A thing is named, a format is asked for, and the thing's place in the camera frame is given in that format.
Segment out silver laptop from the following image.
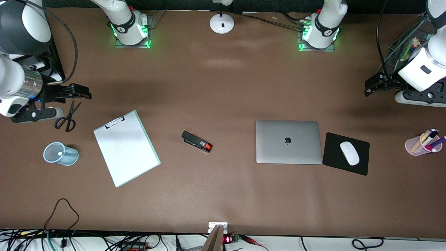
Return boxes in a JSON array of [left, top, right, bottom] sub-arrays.
[[256, 120, 323, 164]]

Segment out green marker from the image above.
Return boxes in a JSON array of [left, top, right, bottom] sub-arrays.
[[400, 41, 415, 62]]

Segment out white marker dark cap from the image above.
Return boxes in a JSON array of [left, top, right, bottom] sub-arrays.
[[423, 129, 439, 144]]

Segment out black document tray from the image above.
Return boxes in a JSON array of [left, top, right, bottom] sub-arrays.
[[21, 38, 67, 86]]

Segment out light blue mesh cup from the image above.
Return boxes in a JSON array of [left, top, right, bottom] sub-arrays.
[[43, 142, 79, 166]]

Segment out tan wooden pencil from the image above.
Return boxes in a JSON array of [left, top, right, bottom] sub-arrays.
[[410, 132, 430, 153]]

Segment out pink translucent pen cup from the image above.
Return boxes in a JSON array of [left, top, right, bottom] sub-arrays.
[[405, 132, 443, 156]]

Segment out white computer mouse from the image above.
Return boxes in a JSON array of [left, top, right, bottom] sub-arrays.
[[340, 141, 360, 166]]

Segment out pale green clipboard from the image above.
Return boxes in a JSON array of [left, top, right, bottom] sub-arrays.
[[93, 110, 161, 188]]

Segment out black mouse pad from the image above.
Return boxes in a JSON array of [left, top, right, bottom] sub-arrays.
[[322, 132, 370, 176]]

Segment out black stapler red tip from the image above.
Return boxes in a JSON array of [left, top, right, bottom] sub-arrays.
[[181, 131, 213, 153]]

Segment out white round lamp base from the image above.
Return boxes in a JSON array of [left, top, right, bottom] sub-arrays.
[[209, 0, 234, 35]]

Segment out wooden bar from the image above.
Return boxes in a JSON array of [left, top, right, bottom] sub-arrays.
[[201, 224, 225, 251]]

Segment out black handled scissors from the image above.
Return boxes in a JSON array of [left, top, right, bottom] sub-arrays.
[[54, 100, 82, 132]]

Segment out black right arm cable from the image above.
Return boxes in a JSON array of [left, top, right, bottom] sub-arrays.
[[19, 0, 78, 86]]

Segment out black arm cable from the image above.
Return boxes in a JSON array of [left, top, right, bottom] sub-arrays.
[[376, 0, 402, 88], [19, 0, 78, 86]]

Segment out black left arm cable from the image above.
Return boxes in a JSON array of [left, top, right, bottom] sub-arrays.
[[376, 0, 402, 88]]

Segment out dark wire mesh tray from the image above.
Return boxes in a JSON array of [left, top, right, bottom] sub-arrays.
[[384, 14, 437, 75]]

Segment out brown cable loop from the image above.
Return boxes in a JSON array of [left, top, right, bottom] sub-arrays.
[[44, 198, 80, 231]]

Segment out black cable on table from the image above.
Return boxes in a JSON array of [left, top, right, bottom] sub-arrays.
[[233, 10, 307, 30]]

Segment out black looped cable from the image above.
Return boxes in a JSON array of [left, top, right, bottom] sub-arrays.
[[351, 237, 384, 251]]

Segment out red wire clip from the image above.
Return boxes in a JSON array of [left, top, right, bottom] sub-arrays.
[[240, 235, 269, 251]]

